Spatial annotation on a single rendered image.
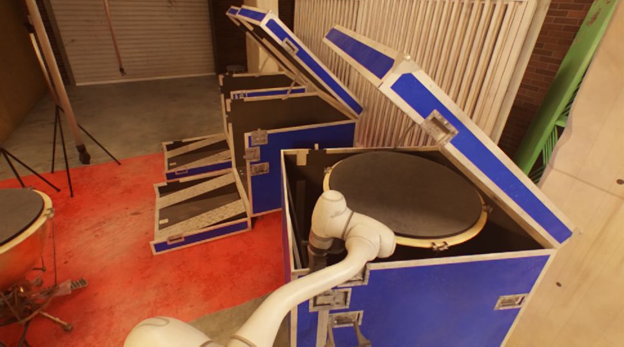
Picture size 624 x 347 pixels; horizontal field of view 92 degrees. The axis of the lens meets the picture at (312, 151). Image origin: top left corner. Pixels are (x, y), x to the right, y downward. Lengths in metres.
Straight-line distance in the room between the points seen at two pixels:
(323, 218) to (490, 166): 0.61
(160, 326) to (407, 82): 0.89
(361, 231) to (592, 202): 1.14
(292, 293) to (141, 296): 1.83
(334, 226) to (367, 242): 0.12
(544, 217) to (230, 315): 1.86
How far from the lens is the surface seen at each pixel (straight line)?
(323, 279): 0.92
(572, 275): 2.00
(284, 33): 2.22
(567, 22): 4.03
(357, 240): 0.99
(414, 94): 0.95
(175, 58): 8.15
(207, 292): 2.48
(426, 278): 1.47
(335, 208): 1.01
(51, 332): 2.69
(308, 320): 1.50
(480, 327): 1.95
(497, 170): 1.24
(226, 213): 2.86
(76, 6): 8.06
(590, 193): 1.81
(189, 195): 3.29
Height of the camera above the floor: 1.90
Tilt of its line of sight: 27 degrees down
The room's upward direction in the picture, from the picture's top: 2 degrees clockwise
